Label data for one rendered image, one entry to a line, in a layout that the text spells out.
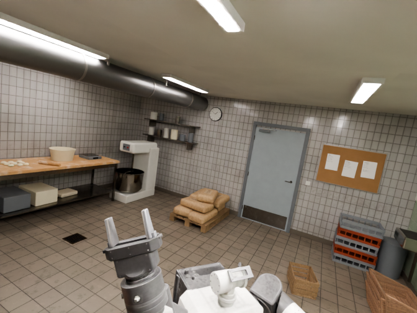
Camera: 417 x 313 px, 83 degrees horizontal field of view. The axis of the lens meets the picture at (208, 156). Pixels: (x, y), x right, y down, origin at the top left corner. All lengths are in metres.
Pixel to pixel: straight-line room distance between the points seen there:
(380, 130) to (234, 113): 2.73
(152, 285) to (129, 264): 0.06
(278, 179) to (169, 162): 2.79
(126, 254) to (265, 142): 4.74
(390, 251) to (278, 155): 2.36
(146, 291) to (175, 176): 5.68
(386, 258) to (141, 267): 4.59
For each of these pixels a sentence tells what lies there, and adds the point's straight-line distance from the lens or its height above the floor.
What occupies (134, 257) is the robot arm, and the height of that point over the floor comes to 1.68.
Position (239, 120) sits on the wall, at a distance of 5.36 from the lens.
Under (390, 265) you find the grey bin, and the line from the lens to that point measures 4.97.
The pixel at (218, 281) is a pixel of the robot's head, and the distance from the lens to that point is 0.83.
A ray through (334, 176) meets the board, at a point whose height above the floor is 1.34.
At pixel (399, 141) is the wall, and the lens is 5.17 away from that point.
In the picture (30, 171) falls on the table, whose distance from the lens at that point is 4.45.
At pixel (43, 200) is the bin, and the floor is 0.31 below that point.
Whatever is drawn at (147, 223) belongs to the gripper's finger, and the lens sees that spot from 0.54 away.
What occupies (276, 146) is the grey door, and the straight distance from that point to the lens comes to 5.11.
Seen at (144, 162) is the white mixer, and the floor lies 0.84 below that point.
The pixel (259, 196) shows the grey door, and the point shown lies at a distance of 5.32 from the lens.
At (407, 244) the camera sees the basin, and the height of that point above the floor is 0.80.
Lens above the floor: 1.98
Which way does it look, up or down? 8 degrees down
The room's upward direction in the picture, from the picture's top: 9 degrees clockwise
